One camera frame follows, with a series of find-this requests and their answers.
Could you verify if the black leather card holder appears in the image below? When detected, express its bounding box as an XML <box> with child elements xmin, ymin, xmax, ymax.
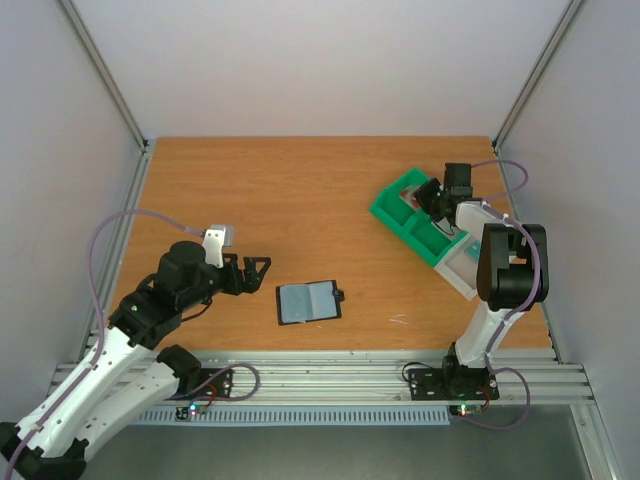
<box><xmin>276</xmin><ymin>280</ymin><xmax>345</xmax><ymax>326</ymax></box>

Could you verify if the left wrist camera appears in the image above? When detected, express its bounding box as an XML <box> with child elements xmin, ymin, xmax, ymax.
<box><xmin>202</xmin><ymin>225</ymin><xmax>234</xmax><ymax>268</ymax></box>

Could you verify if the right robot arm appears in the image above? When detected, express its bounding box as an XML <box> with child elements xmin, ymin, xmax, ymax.
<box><xmin>413</xmin><ymin>163</ymin><xmax>549</xmax><ymax>401</ymax></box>

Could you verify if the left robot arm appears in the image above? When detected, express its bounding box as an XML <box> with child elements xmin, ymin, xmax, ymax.
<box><xmin>1</xmin><ymin>241</ymin><xmax>271</xmax><ymax>479</ymax></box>

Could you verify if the green plastic compartment tray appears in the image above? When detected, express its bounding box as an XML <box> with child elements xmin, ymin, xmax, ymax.
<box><xmin>369</xmin><ymin>168</ymin><xmax>468</xmax><ymax>267</ymax></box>

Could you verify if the white plastic bin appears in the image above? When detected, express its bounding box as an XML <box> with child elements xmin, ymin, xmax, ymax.
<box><xmin>434</xmin><ymin>235</ymin><xmax>479</xmax><ymax>300</ymax></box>

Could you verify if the teal card in bin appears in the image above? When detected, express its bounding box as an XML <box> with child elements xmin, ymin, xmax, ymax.
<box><xmin>465</xmin><ymin>241</ymin><xmax>481</xmax><ymax>263</ymax></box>

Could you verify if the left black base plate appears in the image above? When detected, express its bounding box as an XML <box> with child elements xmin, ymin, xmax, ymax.
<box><xmin>170</xmin><ymin>368</ymin><xmax>233</xmax><ymax>401</ymax></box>

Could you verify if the right aluminium frame post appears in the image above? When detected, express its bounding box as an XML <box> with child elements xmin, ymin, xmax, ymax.
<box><xmin>491</xmin><ymin>0</ymin><xmax>587</xmax><ymax>154</ymax></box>

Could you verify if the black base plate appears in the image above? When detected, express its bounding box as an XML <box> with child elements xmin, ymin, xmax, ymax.
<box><xmin>404</xmin><ymin>368</ymin><xmax>500</xmax><ymax>402</ymax></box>
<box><xmin>170</xmin><ymin>368</ymin><xmax>233</xmax><ymax>401</ymax></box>

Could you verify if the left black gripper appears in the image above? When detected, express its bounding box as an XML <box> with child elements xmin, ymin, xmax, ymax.
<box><xmin>180</xmin><ymin>252</ymin><xmax>272</xmax><ymax>311</ymax></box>

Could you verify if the aluminium frame post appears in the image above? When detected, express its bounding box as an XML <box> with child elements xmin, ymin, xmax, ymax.
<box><xmin>491</xmin><ymin>0</ymin><xmax>587</xmax><ymax>154</ymax></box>
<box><xmin>55</xmin><ymin>0</ymin><xmax>149</xmax><ymax>152</ymax></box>

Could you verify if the grey slotted cable duct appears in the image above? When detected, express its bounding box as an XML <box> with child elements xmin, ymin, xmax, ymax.
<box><xmin>134</xmin><ymin>405</ymin><xmax>450</xmax><ymax>428</ymax></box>

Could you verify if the left aluminium frame post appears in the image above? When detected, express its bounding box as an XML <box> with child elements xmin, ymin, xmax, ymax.
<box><xmin>55</xmin><ymin>0</ymin><xmax>149</xmax><ymax>152</ymax></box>

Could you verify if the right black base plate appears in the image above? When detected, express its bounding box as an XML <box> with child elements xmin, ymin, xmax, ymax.
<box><xmin>404</xmin><ymin>368</ymin><xmax>500</xmax><ymax>402</ymax></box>

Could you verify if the aluminium front rail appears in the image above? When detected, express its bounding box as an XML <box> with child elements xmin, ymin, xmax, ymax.
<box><xmin>45</xmin><ymin>349</ymin><xmax>596</xmax><ymax>405</ymax></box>

